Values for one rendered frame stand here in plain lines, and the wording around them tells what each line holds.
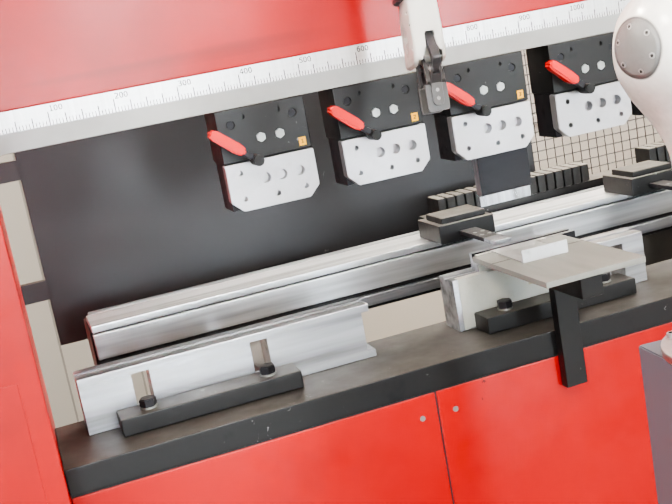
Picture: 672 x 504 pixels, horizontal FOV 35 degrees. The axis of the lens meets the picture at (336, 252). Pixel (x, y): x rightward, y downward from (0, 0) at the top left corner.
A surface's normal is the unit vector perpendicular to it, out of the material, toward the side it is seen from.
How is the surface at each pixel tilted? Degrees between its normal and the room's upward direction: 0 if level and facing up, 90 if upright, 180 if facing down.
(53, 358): 90
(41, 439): 90
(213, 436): 90
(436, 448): 90
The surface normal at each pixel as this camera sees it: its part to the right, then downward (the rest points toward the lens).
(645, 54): -0.74, 0.34
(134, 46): 0.32, 0.15
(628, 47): -0.89, 0.22
